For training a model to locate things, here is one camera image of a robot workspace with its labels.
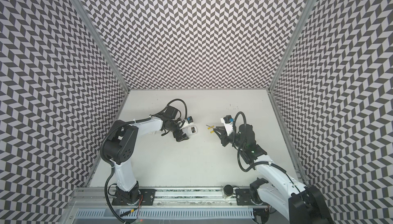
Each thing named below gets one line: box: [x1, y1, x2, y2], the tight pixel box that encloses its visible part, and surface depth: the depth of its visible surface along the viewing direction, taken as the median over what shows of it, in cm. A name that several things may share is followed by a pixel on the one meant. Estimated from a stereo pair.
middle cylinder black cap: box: [223, 184, 234, 196], surface depth 70 cm
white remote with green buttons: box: [182, 125, 199, 136], surface depth 98 cm
